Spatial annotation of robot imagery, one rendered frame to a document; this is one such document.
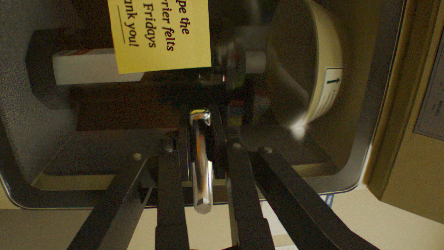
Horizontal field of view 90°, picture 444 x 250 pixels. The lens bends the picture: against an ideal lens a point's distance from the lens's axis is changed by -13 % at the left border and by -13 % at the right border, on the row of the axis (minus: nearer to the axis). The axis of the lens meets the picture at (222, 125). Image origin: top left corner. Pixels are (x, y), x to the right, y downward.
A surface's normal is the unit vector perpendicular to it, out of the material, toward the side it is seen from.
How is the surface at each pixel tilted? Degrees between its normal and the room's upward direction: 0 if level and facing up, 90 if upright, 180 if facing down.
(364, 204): 90
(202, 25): 90
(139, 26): 90
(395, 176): 135
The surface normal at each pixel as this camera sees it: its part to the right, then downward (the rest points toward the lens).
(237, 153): 0.01, -0.91
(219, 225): 0.12, 0.40
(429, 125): -0.62, 0.31
